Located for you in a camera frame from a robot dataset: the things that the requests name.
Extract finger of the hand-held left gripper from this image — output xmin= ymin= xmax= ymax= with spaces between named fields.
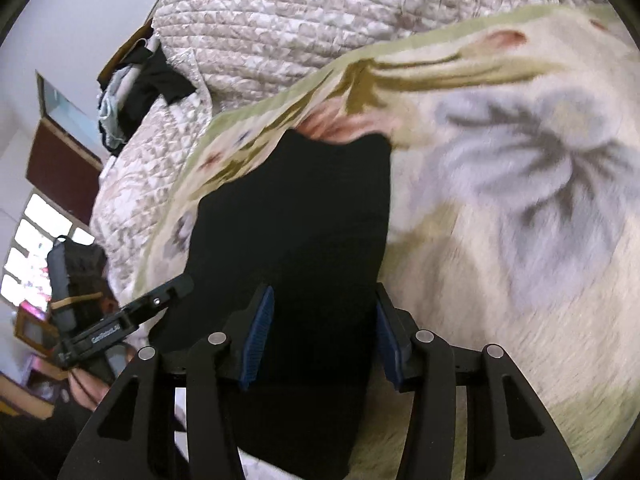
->
xmin=122 ymin=273 xmax=196 ymax=331

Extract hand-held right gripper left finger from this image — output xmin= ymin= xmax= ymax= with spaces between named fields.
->
xmin=57 ymin=284 xmax=276 ymax=480

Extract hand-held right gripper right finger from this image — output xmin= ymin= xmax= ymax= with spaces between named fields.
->
xmin=375 ymin=282 xmax=584 ymax=480

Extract black pants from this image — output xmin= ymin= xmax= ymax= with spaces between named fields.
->
xmin=147 ymin=130 xmax=393 ymax=480

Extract person's left hand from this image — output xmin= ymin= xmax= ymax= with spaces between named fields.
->
xmin=67 ymin=366 xmax=117 ymax=413

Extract bright window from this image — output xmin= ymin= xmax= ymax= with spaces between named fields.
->
xmin=0 ymin=191 xmax=97 ymax=308

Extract dark brown door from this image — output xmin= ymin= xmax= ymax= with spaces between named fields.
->
xmin=25 ymin=115 xmax=104 ymax=228

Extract floral fleece blanket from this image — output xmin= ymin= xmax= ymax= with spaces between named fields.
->
xmin=132 ymin=2 xmax=640 ymax=480

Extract pale blue garment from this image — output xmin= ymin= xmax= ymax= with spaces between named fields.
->
xmin=96 ymin=35 xmax=162 ymax=152

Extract black garment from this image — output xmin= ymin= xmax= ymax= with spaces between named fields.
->
xmin=107 ymin=49 xmax=197 ymax=157

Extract wooden headboard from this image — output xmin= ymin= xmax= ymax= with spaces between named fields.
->
xmin=96 ymin=17 xmax=155 ymax=83

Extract quilted beige bedspread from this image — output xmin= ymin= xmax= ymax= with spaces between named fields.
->
xmin=89 ymin=0 xmax=608 ymax=306

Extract wooden picture frame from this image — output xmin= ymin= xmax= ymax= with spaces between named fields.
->
xmin=14 ymin=306 xmax=60 ymax=351

